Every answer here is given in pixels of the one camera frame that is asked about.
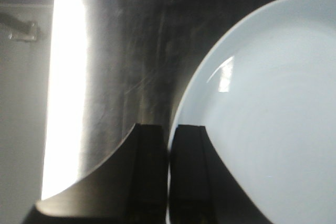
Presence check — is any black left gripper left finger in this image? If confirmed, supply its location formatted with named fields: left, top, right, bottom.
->
left=23, top=124, right=168, bottom=223

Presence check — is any light blue plate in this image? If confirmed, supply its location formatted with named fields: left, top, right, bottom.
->
left=172, top=0, right=335, bottom=223

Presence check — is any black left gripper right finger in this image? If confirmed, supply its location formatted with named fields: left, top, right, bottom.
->
left=169, top=125, right=270, bottom=223

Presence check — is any grey bracket on floor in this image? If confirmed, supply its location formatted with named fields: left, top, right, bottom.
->
left=1, top=13, right=39, bottom=42

